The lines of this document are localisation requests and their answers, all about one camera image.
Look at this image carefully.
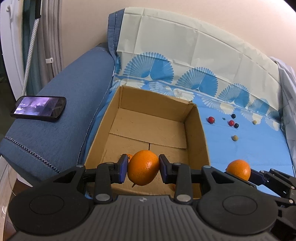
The grey curtain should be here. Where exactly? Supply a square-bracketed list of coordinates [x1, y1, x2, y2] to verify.
[37, 0, 63, 86]

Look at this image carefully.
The brown cardboard box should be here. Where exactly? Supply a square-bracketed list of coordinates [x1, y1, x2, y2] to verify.
[84, 85, 211, 200]

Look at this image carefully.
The grey white sheet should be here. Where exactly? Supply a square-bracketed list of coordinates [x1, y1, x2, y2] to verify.
[271, 57, 296, 167]

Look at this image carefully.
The blue white fan-pattern cloth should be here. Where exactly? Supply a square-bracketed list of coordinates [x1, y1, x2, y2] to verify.
[95, 8, 295, 175]

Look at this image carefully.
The black smartphone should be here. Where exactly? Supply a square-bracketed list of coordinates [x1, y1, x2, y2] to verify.
[10, 96, 67, 122]

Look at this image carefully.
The red cherry tomato with stem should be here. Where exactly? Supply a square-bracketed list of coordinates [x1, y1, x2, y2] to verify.
[207, 116, 215, 124]

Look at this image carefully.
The white door frame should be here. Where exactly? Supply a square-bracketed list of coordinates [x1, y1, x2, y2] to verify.
[1, 0, 24, 99]

